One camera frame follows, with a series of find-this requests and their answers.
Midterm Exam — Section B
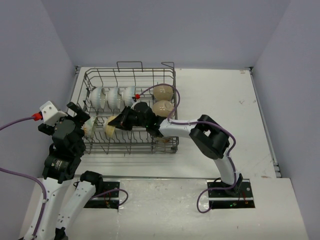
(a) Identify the cream floral patterned bowl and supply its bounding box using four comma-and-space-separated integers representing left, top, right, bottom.
82, 116, 97, 138

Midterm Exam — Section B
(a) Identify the beige bowl near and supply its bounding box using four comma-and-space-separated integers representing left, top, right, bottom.
154, 136, 173, 144

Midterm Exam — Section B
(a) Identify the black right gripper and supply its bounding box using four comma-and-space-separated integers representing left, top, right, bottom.
109, 105, 149, 131

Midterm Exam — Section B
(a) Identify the white blue bowl right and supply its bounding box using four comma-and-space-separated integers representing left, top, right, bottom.
121, 86, 136, 107

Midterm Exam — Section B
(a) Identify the beige bowl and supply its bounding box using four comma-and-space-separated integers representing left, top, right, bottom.
154, 136, 173, 144
153, 85, 174, 101
152, 100, 174, 117

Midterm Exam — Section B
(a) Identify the white blue bowl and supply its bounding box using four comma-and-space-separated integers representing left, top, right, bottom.
106, 87, 121, 111
89, 87, 106, 109
121, 86, 136, 107

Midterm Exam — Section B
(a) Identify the grey wire dish rack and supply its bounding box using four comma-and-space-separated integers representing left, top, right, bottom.
71, 61, 179, 154

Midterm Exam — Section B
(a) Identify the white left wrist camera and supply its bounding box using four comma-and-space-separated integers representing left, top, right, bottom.
39, 101, 68, 127

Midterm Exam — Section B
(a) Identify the white blue bowl left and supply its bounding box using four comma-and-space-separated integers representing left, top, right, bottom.
89, 87, 106, 109

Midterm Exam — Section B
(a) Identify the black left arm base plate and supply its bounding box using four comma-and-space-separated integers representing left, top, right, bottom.
84, 181, 121, 210

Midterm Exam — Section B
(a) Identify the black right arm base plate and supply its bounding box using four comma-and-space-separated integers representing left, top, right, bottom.
208, 179, 256, 210

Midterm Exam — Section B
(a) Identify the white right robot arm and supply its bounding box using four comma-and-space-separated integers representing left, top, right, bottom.
106, 102, 243, 197

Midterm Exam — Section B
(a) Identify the beige bowl far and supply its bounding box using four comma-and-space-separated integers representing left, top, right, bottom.
153, 85, 174, 101

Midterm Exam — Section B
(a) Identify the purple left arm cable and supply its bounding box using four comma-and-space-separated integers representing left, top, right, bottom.
0, 112, 48, 238

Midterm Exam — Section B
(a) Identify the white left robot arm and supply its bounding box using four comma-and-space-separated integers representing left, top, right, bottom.
23, 101, 104, 240

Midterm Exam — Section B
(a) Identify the beige bowl middle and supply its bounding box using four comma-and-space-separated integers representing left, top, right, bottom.
152, 100, 174, 117

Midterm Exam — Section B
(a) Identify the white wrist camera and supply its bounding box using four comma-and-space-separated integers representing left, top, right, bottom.
39, 101, 68, 127
131, 97, 139, 104

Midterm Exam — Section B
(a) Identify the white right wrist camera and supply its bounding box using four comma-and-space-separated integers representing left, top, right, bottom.
131, 97, 139, 104

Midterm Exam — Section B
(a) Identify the yellow green patterned bowl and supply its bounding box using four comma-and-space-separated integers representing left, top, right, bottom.
103, 115, 116, 139

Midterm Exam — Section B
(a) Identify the white blue bowl middle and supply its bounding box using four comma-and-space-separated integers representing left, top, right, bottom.
106, 87, 121, 111

